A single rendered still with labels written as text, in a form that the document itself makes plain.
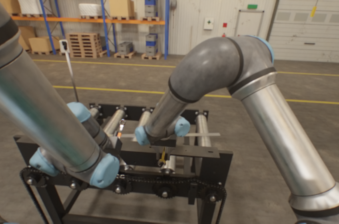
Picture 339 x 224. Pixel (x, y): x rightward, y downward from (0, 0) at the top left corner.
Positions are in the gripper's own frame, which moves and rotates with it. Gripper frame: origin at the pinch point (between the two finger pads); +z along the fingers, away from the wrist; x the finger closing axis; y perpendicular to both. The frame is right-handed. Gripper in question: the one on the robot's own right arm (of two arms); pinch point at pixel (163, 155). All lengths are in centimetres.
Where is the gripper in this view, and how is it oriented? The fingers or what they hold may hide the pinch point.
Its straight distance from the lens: 99.4
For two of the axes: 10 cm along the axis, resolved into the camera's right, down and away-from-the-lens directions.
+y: -0.8, 4.7, -8.8
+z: -0.3, 8.8, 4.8
